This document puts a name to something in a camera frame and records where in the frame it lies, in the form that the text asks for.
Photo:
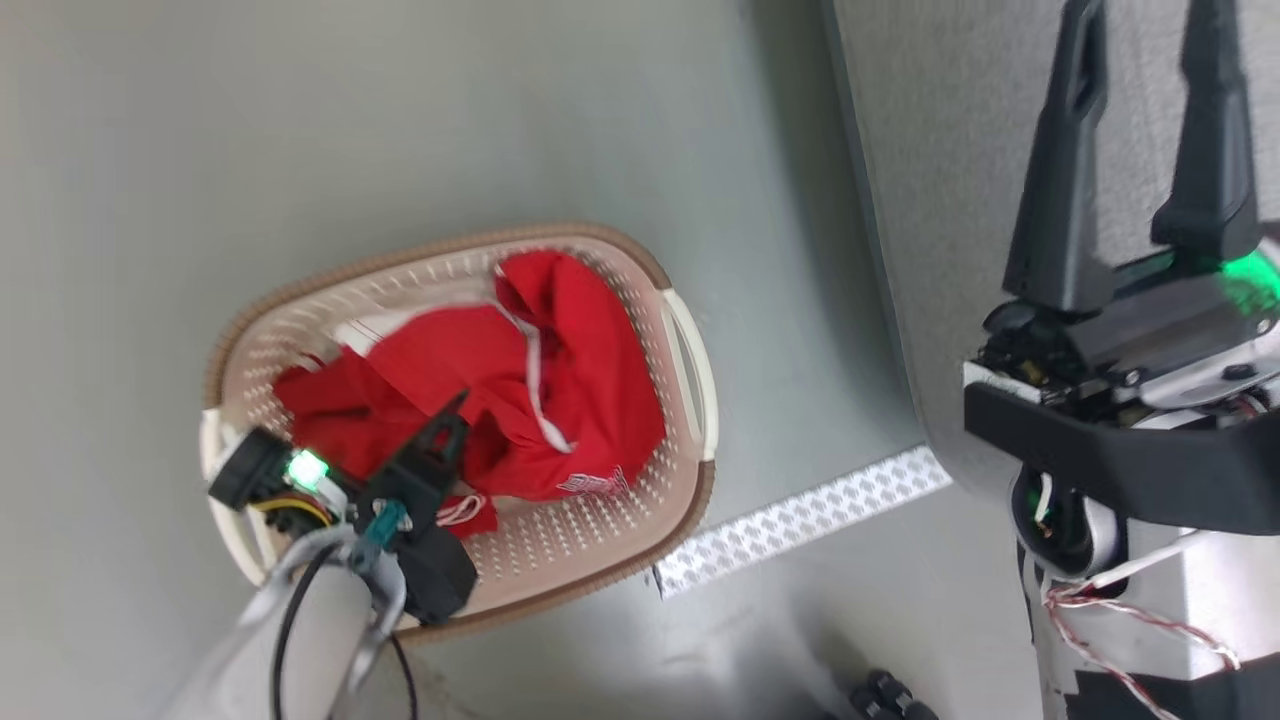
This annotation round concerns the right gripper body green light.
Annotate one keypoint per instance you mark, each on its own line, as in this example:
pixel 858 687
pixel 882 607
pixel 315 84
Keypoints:
pixel 1170 330

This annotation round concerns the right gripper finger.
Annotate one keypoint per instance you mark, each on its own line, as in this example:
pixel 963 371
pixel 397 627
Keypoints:
pixel 1065 220
pixel 1212 190

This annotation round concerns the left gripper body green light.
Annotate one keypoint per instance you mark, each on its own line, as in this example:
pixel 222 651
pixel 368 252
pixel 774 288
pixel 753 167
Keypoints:
pixel 325 500

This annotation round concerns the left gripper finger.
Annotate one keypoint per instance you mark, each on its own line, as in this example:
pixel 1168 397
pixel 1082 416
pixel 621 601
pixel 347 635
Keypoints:
pixel 430 465
pixel 245 472

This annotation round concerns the red garment with white stripes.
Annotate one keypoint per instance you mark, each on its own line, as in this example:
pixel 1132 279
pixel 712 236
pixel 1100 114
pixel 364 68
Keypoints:
pixel 580 400

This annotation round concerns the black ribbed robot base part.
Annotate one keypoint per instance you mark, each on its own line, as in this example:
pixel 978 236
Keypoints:
pixel 890 700

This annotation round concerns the beige perforated plastic laundry basket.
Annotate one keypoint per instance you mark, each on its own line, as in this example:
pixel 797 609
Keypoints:
pixel 600 540

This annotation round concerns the grey fabric sofa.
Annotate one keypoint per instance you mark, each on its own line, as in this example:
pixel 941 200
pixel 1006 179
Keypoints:
pixel 940 200

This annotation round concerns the white perforated floor strip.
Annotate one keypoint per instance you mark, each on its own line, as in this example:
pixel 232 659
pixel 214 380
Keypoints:
pixel 800 520

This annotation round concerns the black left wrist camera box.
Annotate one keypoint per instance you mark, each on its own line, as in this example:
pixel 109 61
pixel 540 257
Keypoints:
pixel 435 580

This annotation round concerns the black right wrist bracket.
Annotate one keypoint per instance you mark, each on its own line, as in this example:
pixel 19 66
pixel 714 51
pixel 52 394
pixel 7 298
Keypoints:
pixel 1150 475

